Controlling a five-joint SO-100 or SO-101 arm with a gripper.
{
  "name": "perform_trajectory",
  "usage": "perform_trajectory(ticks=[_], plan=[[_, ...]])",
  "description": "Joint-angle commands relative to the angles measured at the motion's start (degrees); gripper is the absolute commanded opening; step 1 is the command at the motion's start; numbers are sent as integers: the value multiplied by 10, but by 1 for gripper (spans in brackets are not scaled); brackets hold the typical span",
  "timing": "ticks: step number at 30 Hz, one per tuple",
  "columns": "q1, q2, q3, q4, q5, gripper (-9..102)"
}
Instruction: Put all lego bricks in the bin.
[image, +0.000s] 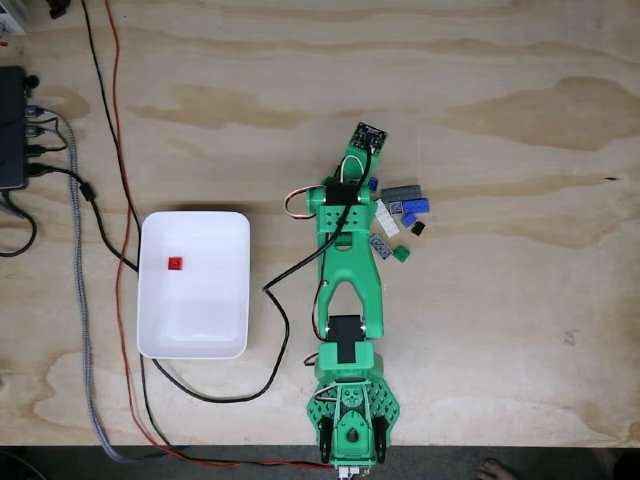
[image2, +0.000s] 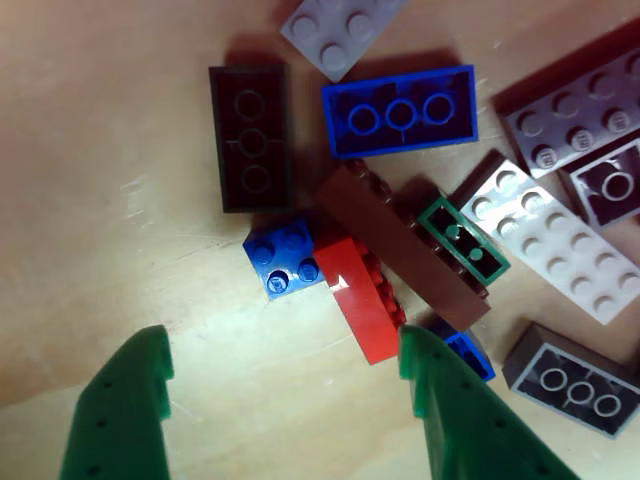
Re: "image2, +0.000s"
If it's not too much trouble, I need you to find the light grey 2x4 lego brick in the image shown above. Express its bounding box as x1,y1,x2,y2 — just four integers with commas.
278,0,410,84

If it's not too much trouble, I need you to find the dark grey 2x4 lego brick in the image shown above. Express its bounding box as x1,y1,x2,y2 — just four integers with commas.
491,17,640,180

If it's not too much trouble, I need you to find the dark green 2x4 lego brick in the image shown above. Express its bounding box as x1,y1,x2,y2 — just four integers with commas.
208,63,295,215

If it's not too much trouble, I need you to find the grey 2x2 lego brick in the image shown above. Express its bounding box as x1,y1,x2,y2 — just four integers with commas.
556,138,640,229

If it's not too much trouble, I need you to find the green 1x3 lego brick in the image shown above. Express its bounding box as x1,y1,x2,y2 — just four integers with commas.
416,195,512,288

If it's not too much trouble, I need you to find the white 2x6 lego brick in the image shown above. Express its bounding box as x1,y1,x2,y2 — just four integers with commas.
458,158,640,327

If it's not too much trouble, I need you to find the brown 1x6 lego brick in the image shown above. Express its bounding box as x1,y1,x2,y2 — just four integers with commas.
313,158,492,332

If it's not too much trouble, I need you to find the blue 2x4 lego brick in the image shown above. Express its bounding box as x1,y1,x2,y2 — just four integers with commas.
320,63,480,161

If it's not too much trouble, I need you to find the blue 2x2 lego brick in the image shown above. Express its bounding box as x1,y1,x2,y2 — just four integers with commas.
242,216,327,302
427,314,497,384

